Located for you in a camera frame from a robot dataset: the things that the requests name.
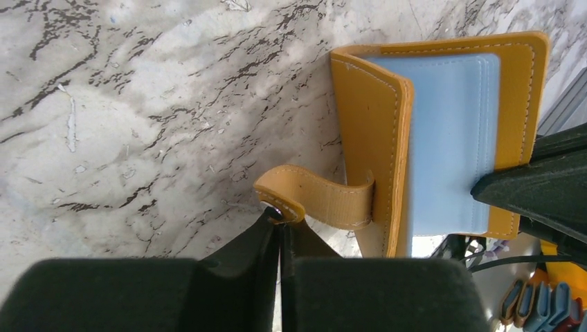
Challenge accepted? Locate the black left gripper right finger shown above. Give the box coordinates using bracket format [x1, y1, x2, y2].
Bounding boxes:
[280, 222, 490, 331]

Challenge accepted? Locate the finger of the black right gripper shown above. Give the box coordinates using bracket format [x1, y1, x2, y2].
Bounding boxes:
[471, 124, 586, 266]

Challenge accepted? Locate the yellow leather card holder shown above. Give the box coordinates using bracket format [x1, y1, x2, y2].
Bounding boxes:
[254, 31, 550, 257]

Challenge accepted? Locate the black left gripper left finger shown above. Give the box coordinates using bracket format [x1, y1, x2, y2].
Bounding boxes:
[1, 207, 281, 331]

